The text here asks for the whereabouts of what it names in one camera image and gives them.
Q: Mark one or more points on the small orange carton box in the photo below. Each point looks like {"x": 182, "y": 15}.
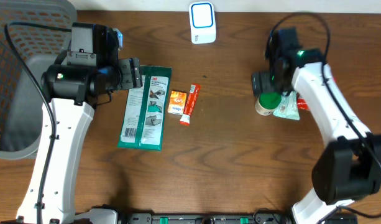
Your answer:
{"x": 177, "y": 102}

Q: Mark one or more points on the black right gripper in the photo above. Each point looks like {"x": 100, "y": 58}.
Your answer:
{"x": 265, "y": 77}

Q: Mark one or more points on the red snack bag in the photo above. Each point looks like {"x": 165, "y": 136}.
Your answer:
{"x": 301, "y": 104}

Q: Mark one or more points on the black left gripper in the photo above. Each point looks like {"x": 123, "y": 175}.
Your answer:
{"x": 130, "y": 68}

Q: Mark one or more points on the small red stick packet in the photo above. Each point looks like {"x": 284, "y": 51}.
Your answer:
{"x": 190, "y": 104}

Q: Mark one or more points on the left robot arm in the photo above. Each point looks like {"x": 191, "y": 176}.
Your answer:
{"x": 69, "y": 89}

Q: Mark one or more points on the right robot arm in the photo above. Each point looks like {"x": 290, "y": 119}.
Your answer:
{"x": 349, "y": 168}

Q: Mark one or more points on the pale green tissue pack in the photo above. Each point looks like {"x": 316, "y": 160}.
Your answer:
{"x": 288, "y": 108}

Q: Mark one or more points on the white barcode scanner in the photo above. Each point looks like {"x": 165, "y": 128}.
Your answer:
{"x": 202, "y": 22}

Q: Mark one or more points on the green white packet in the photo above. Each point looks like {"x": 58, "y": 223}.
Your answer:
{"x": 144, "y": 117}

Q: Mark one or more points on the green lid seasoning jar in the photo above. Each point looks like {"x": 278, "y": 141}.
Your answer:
{"x": 267, "y": 103}

